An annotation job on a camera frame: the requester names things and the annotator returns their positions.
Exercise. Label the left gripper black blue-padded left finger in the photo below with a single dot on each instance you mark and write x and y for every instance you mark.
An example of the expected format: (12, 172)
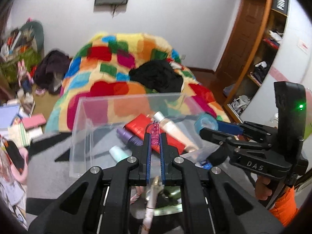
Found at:
(98, 202)

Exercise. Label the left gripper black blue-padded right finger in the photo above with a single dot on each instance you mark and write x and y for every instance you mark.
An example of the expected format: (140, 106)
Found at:
(213, 202)

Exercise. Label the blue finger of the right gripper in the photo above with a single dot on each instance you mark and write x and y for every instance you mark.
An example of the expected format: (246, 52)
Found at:
(229, 128)

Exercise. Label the white blue label tube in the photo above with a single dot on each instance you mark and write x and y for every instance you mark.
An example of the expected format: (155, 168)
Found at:
(204, 164)

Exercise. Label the mint green small tube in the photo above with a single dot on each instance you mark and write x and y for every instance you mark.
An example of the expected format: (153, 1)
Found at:
(118, 154)

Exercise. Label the white slim cosmetic pen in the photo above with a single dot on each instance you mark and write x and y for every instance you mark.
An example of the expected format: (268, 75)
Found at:
(155, 189)

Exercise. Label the dark green glass bottle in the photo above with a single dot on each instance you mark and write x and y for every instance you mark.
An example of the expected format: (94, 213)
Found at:
(169, 196)

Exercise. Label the blue tape roll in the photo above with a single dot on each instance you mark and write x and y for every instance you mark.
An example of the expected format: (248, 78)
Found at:
(205, 120)

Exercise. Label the purple bottle dark cap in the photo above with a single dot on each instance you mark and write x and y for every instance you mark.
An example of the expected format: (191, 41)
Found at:
(128, 138)

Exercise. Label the pink translucent small item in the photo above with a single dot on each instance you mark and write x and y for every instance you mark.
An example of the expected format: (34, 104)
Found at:
(153, 130)

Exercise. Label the red pouch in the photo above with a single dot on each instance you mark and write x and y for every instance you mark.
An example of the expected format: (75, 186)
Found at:
(138, 125)

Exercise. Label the beige cosmetic tube red cap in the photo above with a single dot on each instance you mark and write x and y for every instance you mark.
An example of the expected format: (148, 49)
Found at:
(174, 131)

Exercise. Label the clear plastic storage bin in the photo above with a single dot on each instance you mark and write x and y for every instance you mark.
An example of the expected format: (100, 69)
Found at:
(98, 118)

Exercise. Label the orange sleeve forearm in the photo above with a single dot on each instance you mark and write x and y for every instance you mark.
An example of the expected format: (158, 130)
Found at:
(285, 208)

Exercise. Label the person's right hand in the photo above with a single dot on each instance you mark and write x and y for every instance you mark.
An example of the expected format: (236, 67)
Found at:
(262, 192)

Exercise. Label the wooden shelf unit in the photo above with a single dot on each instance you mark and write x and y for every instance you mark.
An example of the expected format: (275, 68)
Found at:
(240, 94)

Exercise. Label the wooden door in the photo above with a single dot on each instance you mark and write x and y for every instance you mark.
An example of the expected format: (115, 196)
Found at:
(240, 45)

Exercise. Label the grey black fleece blanket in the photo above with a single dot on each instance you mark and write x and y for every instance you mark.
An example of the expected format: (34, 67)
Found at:
(48, 175)

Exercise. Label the black garment on bed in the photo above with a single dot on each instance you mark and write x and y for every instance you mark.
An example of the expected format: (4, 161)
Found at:
(157, 75)

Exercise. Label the colourful patchwork blanket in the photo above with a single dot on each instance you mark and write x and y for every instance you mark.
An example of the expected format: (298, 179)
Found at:
(101, 68)

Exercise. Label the pink flat box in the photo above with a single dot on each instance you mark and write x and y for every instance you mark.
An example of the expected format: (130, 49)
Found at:
(34, 121)

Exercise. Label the black orange handheld device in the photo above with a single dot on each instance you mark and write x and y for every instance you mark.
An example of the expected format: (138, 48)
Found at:
(15, 156)

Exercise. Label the dark purple clothes pile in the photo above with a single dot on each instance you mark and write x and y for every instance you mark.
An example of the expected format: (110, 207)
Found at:
(51, 71)

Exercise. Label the blue notebook on floor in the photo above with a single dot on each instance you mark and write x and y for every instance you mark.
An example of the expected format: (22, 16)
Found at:
(7, 115)

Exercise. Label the pink rabbit figurine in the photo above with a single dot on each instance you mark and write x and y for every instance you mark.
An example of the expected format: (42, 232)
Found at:
(24, 78)

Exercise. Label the green storage basket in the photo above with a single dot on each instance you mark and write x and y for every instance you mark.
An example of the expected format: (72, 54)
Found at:
(22, 44)

